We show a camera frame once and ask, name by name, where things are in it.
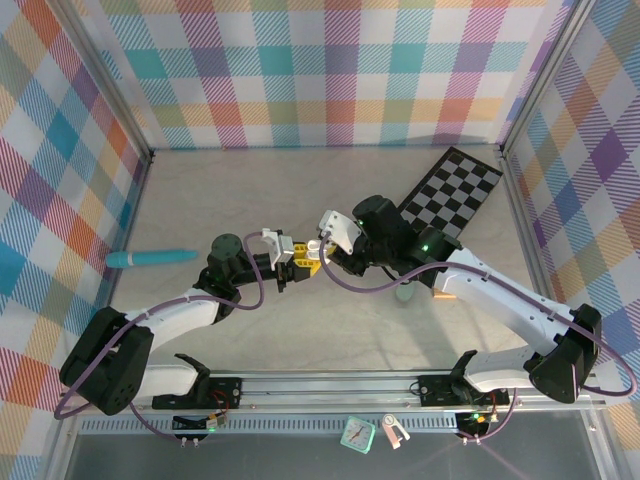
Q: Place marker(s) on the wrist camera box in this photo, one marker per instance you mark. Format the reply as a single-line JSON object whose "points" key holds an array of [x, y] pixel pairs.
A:
{"points": [[342, 227], [285, 250]]}

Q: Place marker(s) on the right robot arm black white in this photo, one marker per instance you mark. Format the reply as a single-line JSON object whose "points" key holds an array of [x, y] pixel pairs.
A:
{"points": [[500, 295]]}

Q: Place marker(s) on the aluminium extrusion rail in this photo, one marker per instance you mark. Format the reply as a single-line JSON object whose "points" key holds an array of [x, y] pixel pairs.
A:
{"points": [[325, 395]]}

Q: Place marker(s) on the small wooden block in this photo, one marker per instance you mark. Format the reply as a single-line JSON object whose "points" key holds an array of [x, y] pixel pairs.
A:
{"points": [[444, 296]]}

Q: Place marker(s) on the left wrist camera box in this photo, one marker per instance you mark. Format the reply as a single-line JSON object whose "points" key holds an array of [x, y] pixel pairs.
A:
{"points": [[285, 250]]}

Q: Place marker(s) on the teal plastic tube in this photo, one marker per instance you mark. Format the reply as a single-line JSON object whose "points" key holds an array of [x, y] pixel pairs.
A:
{"points": [[150, 257]]}

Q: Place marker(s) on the black grey chessboard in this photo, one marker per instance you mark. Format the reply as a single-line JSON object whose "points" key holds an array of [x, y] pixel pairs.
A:
{"points": [[450, 195]]}

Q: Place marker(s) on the aluminium frame post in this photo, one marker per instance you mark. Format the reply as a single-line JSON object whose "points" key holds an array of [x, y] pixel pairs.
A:
{"points": [[544, 75], [108, 75]]}

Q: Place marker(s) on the teal square alarm clock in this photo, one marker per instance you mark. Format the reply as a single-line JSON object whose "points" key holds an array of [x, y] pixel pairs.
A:
{"points": [[357, 434]]}

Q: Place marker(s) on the pink white clip tool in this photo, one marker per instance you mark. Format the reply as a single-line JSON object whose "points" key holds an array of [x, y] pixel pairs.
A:
{"points": [[390, 422]]}

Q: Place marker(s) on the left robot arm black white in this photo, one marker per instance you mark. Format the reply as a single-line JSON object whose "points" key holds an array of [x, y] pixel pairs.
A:
{"points": [[107, 370]]}

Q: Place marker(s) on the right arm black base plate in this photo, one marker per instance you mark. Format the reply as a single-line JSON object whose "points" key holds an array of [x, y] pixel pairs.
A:
{"points": [[435, 390]]}

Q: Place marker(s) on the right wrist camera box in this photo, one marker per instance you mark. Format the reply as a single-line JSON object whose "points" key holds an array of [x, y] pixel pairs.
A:
{"points": [[342, 227]]}

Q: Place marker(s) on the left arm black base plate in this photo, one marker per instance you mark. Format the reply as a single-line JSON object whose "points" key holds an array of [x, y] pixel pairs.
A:
{"points": [[220, 392]]}

